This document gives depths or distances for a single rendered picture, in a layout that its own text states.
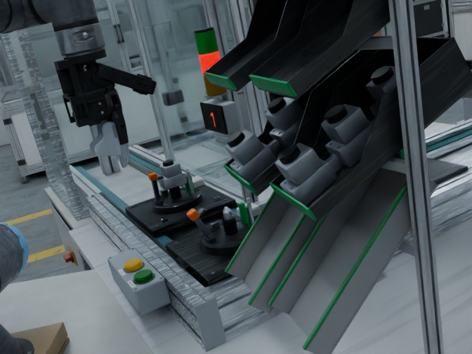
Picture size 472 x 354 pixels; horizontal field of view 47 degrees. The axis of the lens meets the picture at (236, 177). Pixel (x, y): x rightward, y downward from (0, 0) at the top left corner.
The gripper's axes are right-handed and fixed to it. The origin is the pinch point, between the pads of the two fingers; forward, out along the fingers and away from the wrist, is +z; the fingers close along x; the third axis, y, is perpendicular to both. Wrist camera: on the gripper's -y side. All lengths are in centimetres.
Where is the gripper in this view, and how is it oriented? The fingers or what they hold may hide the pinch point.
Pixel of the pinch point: (126, 159)
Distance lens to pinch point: 101.0
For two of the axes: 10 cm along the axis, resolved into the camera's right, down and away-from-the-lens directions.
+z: 1.9, 9.3, 3.1
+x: 4.7, 1.9, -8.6
